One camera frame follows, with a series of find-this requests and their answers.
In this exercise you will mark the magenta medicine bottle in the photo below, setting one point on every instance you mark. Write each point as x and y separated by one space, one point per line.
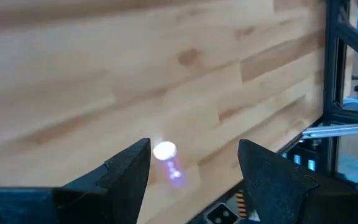
171 165

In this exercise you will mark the black aluminium table frame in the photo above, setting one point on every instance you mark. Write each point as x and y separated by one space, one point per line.
334 62

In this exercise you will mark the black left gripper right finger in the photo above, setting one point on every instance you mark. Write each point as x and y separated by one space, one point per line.
278 193

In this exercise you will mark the white frame bracket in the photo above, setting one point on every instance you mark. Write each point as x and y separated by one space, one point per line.
337 130

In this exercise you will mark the black table-level camera block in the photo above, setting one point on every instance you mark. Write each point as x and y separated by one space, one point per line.
222 215

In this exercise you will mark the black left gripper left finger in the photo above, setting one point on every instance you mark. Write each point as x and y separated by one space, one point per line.
117 186

